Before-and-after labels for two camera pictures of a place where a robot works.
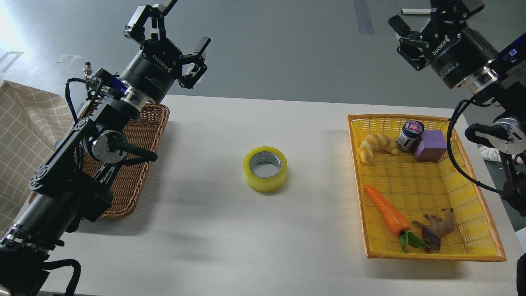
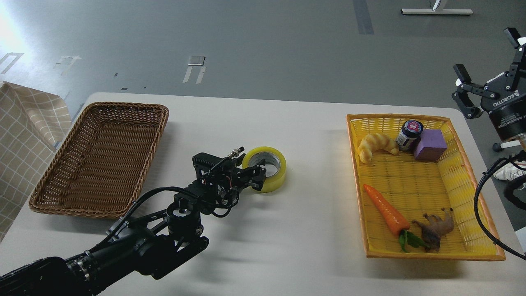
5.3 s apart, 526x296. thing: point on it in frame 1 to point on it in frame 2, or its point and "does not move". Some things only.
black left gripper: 153,71 to 221,177
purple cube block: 432,146 does not move
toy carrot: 396,225 does not move
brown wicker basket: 107,151 does not move
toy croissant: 375,142 does not move
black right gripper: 455,51 to 507,107
